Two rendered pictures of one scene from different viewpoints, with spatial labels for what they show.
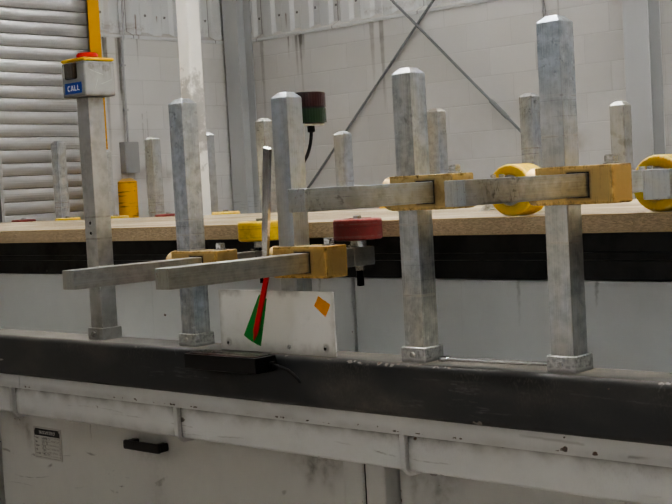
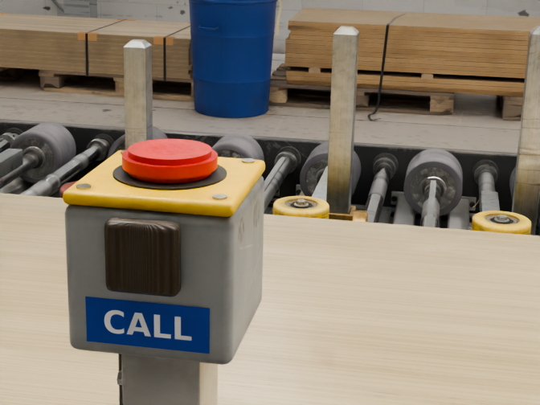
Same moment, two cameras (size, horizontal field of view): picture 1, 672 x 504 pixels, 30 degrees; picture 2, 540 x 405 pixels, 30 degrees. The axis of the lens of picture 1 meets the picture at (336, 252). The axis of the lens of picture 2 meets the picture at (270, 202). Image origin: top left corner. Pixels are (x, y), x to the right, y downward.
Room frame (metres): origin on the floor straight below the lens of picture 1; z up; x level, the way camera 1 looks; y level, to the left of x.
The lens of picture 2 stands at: (1.97, 0.63, 1.34)
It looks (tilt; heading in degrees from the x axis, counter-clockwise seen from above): 17 degrees down; 327
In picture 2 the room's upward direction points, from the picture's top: 1 degrees clockwise
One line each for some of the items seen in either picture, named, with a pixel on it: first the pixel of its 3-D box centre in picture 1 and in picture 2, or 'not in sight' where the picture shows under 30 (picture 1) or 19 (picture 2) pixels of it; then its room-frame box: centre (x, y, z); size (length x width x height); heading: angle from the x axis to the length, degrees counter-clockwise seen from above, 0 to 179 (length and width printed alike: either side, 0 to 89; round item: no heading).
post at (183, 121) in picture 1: (190, 238); not in sight; (2.16, 0.25, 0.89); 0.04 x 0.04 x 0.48; 47
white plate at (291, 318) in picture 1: (274, 321); not in sight; (1.99, 0.10, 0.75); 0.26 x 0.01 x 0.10; 47
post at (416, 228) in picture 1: (416, 233); not in sight; (1.82, -0.12, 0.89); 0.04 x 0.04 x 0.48; 47
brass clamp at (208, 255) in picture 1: (200, 264); not in sight; (2.15, 0.23, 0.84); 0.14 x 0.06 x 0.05; 47
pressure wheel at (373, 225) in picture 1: (358, 250); not in sight; (2.05, -0.04, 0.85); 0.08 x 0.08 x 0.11
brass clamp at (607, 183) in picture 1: (576, 184); not in sight; (1.64, -0.32, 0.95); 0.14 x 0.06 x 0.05; 47
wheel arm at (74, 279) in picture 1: (176, 269); not in sight; (2.08, 0.27, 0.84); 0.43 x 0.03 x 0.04; 137
